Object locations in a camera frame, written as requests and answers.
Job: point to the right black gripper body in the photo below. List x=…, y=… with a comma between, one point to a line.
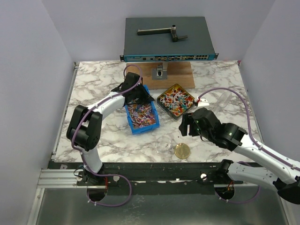
x=191, y=125

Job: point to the blue plastic candy bin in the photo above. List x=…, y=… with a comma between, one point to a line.
x=142, y=118

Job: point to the grey metal stand base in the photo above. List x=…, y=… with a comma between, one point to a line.
x=160, y=71

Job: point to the wooden board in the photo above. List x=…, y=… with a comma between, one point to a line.
x=178, y=72

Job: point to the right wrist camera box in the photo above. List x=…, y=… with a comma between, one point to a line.
x=201, y=102

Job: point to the black front mounting rail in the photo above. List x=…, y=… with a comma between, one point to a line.
x=122, y=179

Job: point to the gold jar lid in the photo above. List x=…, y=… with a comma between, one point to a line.
x=182, y=151

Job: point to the square tin of lollipops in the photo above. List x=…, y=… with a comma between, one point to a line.
x=175, y=101

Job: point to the grey network switch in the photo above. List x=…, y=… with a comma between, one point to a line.
x=158, y=48

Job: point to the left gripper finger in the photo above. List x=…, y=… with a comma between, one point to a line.
x=131, y=98
x=144, y=94

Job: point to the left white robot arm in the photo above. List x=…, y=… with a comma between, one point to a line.
x=84, y=129

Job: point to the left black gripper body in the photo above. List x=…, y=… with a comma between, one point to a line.
x=138, y=90

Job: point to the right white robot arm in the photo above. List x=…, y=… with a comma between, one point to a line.
x=275, y=171

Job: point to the clear plastic scoop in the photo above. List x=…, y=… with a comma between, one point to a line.
x=224, y=99

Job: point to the clear glass jar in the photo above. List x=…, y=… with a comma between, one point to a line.
x=163, y=144

